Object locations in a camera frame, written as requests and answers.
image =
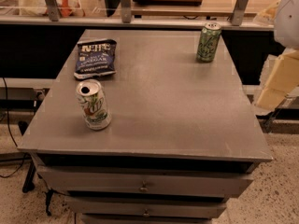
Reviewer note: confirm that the drawer with knob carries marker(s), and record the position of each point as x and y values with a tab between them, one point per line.
202	184
144	208

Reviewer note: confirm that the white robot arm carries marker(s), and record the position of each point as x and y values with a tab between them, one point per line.
286	25

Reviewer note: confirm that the green soda can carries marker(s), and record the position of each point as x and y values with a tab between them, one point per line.
208	42

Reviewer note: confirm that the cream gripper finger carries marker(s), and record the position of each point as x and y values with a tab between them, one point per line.
283	79

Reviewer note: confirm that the orange bag behind glass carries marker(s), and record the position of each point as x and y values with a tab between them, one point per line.
69	8

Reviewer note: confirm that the blue chip bag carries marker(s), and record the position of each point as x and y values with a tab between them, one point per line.
95	58

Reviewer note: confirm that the top drawer with knob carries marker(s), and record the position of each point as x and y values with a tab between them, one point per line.
202	184

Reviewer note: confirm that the white 7up can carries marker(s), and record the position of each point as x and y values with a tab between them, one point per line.
93	102

